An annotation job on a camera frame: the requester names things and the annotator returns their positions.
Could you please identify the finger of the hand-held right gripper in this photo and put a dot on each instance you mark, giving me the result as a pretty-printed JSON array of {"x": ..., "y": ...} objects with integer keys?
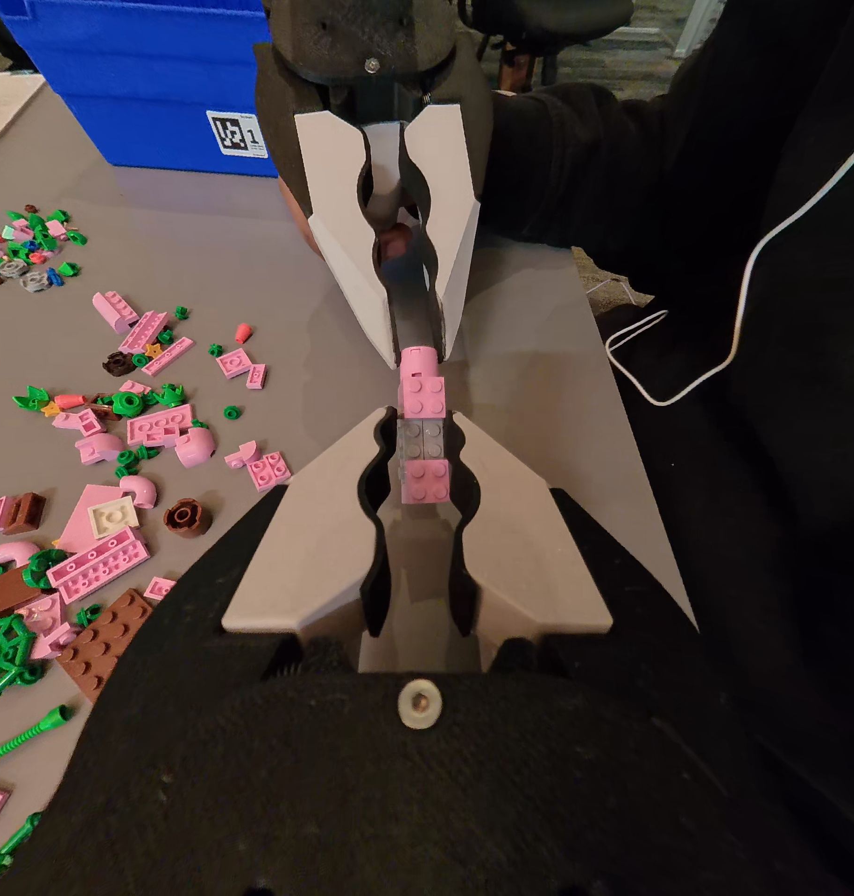
[
  {"x": 448, "y": 182},
  {"x": 336, "y": 196}
]

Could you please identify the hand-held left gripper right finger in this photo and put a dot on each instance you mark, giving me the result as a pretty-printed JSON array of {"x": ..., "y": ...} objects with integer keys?
[{"x": 539, "y": 560}]

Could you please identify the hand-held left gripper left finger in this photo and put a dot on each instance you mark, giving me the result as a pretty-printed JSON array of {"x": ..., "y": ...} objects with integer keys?
[{"x": 301, "y": 560}]

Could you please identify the pink toy brick assembly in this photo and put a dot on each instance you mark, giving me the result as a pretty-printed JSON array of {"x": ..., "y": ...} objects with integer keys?
[{"x": 427, "y": 483}]

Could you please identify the pink round brick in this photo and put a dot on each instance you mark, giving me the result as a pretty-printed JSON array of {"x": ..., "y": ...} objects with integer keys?
[{"x": 420, "y": 360}]

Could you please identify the heap of mixed tiny pieces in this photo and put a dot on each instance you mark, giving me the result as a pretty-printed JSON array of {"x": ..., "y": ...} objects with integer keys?
[{"x": 27, "y": 245}]

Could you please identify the person's right forearm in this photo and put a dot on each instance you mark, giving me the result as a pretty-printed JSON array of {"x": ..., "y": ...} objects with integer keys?
[{"x": 574, "y": 154}]

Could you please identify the person's right hand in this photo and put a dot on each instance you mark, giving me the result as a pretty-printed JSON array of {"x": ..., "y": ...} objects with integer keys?
[{"x": 397, "y": 241}]

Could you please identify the brown round brick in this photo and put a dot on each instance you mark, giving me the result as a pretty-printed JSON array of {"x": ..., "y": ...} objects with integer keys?
[{"x": 186, "y": 518}]

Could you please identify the coral cone piece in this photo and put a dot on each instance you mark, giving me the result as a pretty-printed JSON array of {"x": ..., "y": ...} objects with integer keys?
[{"x": 242, "y": 332}]

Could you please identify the white square plate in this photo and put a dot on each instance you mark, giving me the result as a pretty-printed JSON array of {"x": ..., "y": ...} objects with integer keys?
[{"x": 113, "y": 519}]

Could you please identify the black office chair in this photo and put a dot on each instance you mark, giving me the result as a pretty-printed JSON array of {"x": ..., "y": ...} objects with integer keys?
[{"x": 553, "y": 21}]

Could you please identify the pile of small toy bricks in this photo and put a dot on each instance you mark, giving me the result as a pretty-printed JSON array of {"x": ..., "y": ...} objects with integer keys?
[{"x": 157, "y": 427}]

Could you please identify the brown studded plate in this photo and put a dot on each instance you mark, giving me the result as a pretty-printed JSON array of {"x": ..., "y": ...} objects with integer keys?
[{"x": 104, "y": 644}]

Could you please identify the blue storage bin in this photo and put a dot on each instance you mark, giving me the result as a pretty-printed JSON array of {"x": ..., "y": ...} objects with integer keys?
[{"x": 118, "y": 70}]

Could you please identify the person's black clothed body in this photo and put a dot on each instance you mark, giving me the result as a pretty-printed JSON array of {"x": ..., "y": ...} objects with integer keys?
[{"x": 784, "y": 560}]

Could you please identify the green web piece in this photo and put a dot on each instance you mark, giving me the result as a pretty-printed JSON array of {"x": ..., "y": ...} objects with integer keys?
[
  {"x": 3, "y": 654},
  {"x": 6, "y": 850}
]

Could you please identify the green ribbed rod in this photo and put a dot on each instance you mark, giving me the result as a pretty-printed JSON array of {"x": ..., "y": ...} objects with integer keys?
[{"x": 27, "y": 735}]

